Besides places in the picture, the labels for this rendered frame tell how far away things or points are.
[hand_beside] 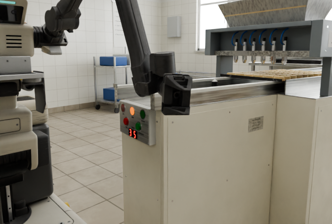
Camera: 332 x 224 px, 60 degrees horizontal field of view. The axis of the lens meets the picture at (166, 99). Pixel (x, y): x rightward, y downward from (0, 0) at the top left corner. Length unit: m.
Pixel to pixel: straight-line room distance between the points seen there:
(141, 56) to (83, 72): 4.64
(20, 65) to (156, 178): 0.66
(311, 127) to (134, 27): 0.95
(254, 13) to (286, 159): 0.78
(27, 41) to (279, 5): 1.16
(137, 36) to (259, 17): 0.96
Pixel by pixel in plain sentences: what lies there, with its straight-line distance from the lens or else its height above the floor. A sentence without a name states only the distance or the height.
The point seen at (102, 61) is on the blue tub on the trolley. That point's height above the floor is 0.87.
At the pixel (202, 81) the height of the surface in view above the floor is 0.89.
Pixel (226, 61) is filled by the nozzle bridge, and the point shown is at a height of 0.98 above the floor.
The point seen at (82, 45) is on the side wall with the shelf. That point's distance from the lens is 5.44.
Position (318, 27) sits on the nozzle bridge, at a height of 1.15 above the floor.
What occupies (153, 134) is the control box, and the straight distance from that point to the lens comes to 1.08.
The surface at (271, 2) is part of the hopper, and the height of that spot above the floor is 1.29.
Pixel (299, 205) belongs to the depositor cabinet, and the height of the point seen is 0.31.
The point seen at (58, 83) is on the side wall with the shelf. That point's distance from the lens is 5.25.
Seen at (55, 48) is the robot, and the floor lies 1.06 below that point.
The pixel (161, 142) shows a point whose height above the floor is 0.72.
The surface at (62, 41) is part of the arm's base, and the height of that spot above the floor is 1.09.
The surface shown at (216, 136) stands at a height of 0.70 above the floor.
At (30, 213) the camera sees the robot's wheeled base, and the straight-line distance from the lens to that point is 1.61.
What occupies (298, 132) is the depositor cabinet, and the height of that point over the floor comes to 0.67.
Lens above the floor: 1.05
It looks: 10 degrees down
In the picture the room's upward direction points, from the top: straight up
